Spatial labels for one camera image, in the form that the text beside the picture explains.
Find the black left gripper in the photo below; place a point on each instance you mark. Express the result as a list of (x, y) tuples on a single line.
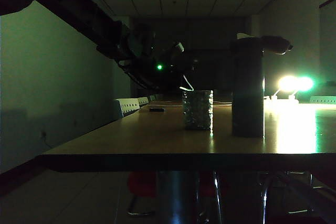
[(168, 75)]

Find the dimpled clear glass mug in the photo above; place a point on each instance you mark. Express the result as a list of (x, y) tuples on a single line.
[(198, 111)]

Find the black thermos cup with flip lid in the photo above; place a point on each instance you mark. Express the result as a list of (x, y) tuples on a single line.
[(246, 90)]

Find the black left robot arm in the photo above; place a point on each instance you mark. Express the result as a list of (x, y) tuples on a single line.
[(78, 6)]

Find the white slotted chair back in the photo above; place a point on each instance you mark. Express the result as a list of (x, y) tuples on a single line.
[(152, 98), (324, 99), (144, 101), (128, 107)]

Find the flat black device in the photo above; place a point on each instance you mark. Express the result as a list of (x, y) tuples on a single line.
[(157, 109)]

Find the red chair with chrome legs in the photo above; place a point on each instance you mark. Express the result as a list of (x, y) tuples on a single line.
[(210, 184), (141, 184)]

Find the framed whiteboard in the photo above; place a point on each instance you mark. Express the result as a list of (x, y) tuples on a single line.
[(328, 45)]

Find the dark wall screen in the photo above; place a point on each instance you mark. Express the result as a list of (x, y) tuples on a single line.
[(212, 72)]

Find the metal table pedestal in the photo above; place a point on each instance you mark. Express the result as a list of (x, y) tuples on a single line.
[(176, 197)]

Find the chrome chair frame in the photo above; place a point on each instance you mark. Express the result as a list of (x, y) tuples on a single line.
[(288, 195)]

